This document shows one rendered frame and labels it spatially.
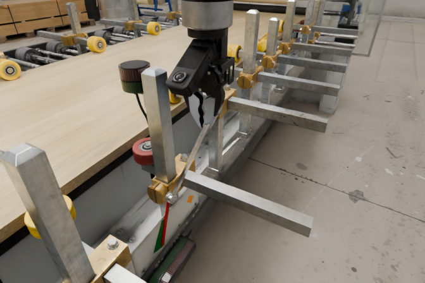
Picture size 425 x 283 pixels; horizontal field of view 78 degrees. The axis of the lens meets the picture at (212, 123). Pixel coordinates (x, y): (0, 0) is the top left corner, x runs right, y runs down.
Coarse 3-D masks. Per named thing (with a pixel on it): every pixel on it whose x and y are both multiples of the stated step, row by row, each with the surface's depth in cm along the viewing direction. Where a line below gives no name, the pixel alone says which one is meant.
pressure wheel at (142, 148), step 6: (144, 138) 70; (138, 144) 68; (144, 144) 68; (150, 144) 67; (132, 150) 66; (138, 150) 66; (144, 150) 66; (150, 150) 66; (138, 156) 65; (144, 156) 64; (150, 156) 64; (138, 162) 66; (144, 162) 65; (150, 162) 65
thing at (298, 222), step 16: (192, 176) 64; (208, 192) 62; (224, 192) 60; (240, 192) 60; (240, 208) 59; (256, 208) 57; (272, 208) 56; (288, 208) 56; (288, 224) 54; (304, 224) 52
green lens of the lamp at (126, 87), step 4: (124, 84) 51; (128, 84) 50; (132, 84) 50; (136, 84) 50; (140, 84) 50; (124, 88) 51; (128, 88) 51; (132, 88) 50; (136, 88) 51; (140, 88) 51; (128, 92) 51; (132, 92) 51; (136, 92) 51; (140, 92) 51
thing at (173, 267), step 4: (188, 240) 67; (188, 244) 66; (192, 244) 66; (184, 248) 65; (188, 248) 65; (180, 252) 64; (184, 252) 64; (176, 256) 63; (180, 256) 63; (184, 256) 63; (176, 260) 63; (180, 260) 63; (172, 264) 62; (176, 264) 62; (168, 268) 61; (172, 268) 61; (176, 268) 61; (168, 272) 60; (172, 272) 60; (164, 276) 59; (168, 276) 59; (160, 280) 59; (164, 280) 59; (168, 280) 59
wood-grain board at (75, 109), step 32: (160, 32) 184; (64, 64) 124; (96, 64) 124; (160, 64) 124; (0, 96) 94; (32, 96) 94; (64, 96) 94; (96, 96) 94; (128, 96) 94; (0, 128) 76; (32, 128) 76; (64, 128) 76; (96, 128) 76; (128, 128) 76; (64, 160) 63; (96, 160) 63; (0, 192) 54; (64, 192) 57; (0, 224) 48
